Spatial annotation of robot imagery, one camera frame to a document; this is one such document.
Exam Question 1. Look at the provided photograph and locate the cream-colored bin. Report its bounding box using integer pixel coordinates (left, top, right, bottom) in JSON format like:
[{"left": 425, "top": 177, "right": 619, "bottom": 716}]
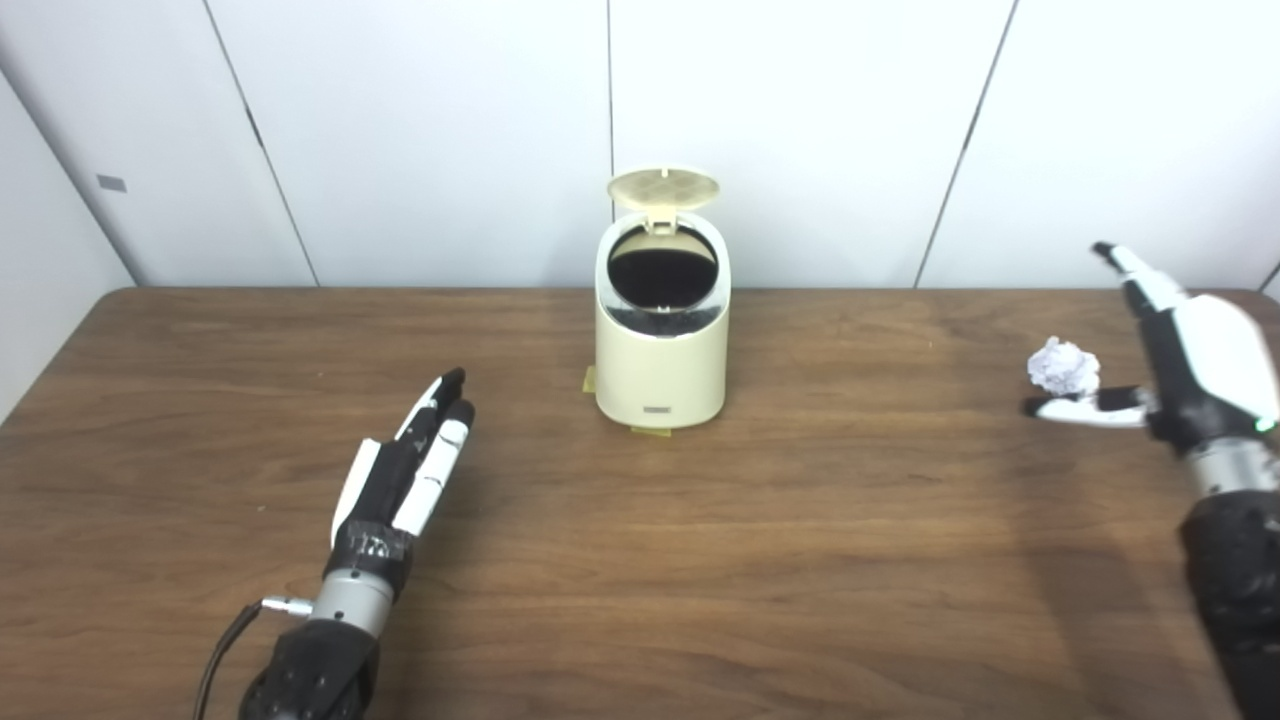
[{"left": 594, "top": 167, "right": 731, "bottom": 431}]

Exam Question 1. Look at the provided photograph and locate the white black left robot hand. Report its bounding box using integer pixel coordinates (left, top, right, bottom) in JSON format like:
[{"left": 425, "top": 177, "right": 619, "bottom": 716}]
[{"left": 330, "top": 367, "right": 477, "bottom": 601}]

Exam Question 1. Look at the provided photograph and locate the white paper ball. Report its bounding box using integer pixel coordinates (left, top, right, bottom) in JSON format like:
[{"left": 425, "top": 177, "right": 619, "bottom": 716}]
[{"left": 1027, "top": 337, "right": 1101, "bottom": 397}]

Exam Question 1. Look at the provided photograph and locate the round cream bin lid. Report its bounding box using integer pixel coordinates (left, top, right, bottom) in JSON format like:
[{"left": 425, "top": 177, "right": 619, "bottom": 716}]
[{"left": 607, "top": 167, "right": 721, "bottom": 236}]

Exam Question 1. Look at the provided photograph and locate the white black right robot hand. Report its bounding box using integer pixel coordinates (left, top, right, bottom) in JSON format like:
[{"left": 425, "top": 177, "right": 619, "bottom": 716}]
[{"left": 1021, "top": 241, "right": 1280, "bottom": 456}]

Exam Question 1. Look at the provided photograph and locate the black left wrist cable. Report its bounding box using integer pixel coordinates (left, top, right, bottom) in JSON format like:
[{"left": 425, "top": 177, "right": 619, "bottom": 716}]
[{"left": 193, "top": 595, "right": 313, "bottom": 720}]

